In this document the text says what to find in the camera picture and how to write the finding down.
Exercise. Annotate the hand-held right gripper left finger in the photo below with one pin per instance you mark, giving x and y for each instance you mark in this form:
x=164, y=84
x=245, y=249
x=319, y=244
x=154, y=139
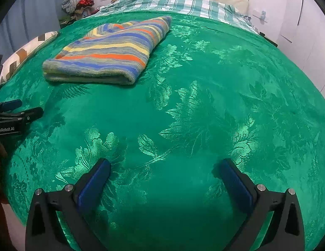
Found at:
x=93, y=185

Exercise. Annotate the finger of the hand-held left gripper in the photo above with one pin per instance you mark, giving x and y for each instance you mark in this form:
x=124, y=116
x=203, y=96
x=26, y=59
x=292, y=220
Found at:
x=31, y=113
x=10, y=105

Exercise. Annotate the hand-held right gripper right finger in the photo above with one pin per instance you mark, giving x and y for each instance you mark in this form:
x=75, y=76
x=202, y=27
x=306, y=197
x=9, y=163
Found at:
x=234, y=185

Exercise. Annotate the striped knitted sweater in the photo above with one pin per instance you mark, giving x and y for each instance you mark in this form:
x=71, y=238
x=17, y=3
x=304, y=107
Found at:
x=107, y=49

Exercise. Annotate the pile of clothes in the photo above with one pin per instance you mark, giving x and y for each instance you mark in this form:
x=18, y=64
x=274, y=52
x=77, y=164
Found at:
x=77, y=2

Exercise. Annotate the brown white patterned pillow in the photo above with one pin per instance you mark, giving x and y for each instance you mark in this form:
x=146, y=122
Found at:
x=23, y=52

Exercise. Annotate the grey-blue curtain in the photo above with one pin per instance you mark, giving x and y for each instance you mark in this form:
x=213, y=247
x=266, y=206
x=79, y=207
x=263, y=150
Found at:
x=34, y=10

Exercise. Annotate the green floral blanket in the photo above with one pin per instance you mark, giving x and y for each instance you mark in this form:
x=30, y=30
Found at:
x=191, y=96

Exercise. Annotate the white wardrobe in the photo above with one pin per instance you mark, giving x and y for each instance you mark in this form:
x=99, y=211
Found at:
x=303, y=31

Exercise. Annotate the green checked bed sheet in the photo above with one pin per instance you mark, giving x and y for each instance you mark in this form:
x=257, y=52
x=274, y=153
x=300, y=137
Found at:
x=178, y=4

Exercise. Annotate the white wall socket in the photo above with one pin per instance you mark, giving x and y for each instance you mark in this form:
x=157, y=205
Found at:
x=260, y=15

